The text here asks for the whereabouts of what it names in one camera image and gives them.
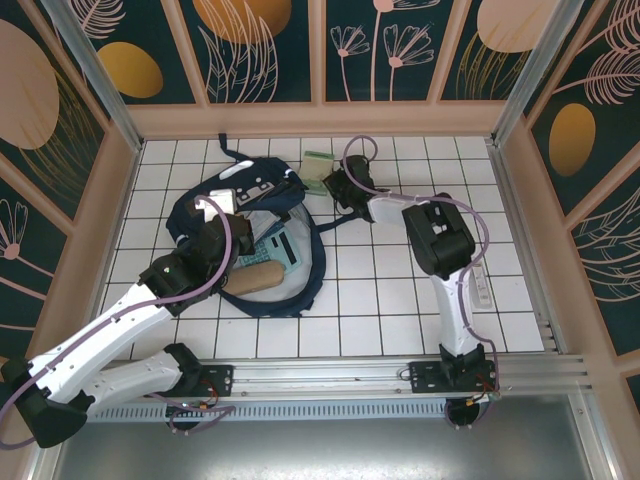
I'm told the navy blue backpack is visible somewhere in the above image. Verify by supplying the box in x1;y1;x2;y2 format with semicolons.
167;132;374;320

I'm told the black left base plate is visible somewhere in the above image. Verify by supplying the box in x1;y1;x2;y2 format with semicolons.
143;363;235;399

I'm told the slotted grey cable duct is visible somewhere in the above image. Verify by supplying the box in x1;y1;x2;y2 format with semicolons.
67;399;451;424

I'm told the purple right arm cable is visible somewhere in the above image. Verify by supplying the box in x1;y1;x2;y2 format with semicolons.
342;134;501;432

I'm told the teal calculator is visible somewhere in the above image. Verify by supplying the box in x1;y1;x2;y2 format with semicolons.
238;230;301;274

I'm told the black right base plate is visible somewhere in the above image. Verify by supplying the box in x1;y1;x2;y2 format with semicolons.
408;360;501;394

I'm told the pale green notepad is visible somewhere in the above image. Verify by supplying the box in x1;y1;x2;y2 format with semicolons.
299;149;335;197

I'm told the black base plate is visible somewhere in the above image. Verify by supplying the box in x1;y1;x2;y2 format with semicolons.
143;363;235;399
408;360;501;394

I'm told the aluminium side rail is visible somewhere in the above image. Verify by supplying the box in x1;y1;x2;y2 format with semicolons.
485;139;571;357

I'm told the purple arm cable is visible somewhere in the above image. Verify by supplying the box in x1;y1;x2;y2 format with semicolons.
342;134;501;432
0;195;237;449

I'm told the grey metal sheet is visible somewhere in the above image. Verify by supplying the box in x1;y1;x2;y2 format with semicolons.
29;419;616;480

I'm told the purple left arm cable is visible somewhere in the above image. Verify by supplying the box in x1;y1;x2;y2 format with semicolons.
0;195;237;449

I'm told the brown pencil case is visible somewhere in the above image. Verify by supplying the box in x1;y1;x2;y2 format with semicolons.
228;262;286;297

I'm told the aluminium frame post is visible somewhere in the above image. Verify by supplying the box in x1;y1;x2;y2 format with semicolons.
39;0;146;154
489;0;601;147

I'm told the aluminium mounting rail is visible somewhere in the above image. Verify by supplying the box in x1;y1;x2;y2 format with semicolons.
47;352;599;401

